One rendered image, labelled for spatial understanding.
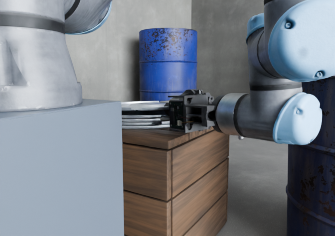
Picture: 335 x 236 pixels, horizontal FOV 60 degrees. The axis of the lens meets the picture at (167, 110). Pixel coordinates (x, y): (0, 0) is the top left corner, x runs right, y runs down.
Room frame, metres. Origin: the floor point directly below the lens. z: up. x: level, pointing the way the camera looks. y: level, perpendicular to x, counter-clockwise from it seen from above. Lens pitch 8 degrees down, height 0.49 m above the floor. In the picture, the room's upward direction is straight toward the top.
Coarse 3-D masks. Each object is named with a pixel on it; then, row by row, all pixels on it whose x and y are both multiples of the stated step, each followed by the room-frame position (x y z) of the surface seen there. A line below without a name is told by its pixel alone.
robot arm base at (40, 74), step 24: (0, 24) 0.30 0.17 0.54; (24, 24) 0.31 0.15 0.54; (48, 24) 0.33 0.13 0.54; (0, 48) 0.30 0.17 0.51; (24, 48) 0.31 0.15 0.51; (48, 48) 0.32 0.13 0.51; (0, 72) 0.30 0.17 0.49; (24, 72) 0.30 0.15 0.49; (48, 72) 0.31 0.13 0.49; (72, 72) 0.35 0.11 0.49; (0, 96) 0.28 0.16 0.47; (24, 96) 0.29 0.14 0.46; (48, 96) 0.31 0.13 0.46; (72, 96) 0.34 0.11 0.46
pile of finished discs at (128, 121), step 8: (128, 112) 0.78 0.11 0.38; (136, 112) 0.77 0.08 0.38; (144, 112) 0.77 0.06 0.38; (152, 112) 0.78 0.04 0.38; (160, 112) 0.79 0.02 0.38; (128, 120) 0.69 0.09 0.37; (136, 120) 0.69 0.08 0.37; (144, 120) 0.69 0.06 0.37; (152, 120) 0.69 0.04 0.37; (160, 120) 0.70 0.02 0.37; (168, 120) 0.75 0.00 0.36; (128, 128) 0.69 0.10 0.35; (136, 128) 0.69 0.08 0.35; (144, 128) 0.69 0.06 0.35; (152, 128) 0.70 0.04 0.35
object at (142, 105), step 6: (126, 102) 0.92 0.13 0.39; (132, 102) 0.93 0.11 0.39; (138, 102) 0.94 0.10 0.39; (144, 102) 0.95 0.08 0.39; (150, 102) 0.95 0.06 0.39; (156, 102) 0.95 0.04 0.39; (126, 108) 0.67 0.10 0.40; (132, 108) 0.72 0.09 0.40; (138, 108) 0.72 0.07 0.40; (144, 108) 0.66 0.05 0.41; (150, 108) 0.66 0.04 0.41; (156, 108) 0.66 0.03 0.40; (162, 108) 0.67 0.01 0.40; (168, 108) 0.67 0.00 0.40
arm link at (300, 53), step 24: (264, 0) 0.33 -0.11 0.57; (288, 0) 0.29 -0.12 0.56; (312, 0) 0.27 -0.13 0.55; (264, 24) 0.33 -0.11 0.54; (288, 24) 0.27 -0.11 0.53; (312, 24) 0.27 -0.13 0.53; (264, 48) 0.33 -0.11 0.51; (288, 48) 0.27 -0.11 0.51; (312, 48) 0.27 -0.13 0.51; (288, 72) 0.29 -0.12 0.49; (312, 72) 0.27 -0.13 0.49
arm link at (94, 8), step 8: (80, 0) 0.42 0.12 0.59; (88, 0) 0.45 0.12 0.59; (96, 0) 0.46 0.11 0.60; (104, 0) 0.47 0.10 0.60; (80, 8) 0.43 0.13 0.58; (88, 8) 0.46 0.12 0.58; (96, 8) 0.47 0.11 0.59; (104, 8) 0.50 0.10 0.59; (72, 16) 0.43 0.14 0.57; (80, 16) 0.45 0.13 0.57; (88, 16) 0.47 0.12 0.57; (96, 16) 0.49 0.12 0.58; (104, 16) 0.53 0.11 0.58; (72, 24) 0.46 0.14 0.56; (80, 24) 0.47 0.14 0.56; (88, 24) 0.49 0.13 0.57; (96, 24) 0.52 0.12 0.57; (72, 32) 0.50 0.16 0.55; (80, 32) 0.51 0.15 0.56; (88, 32) 0.53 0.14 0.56
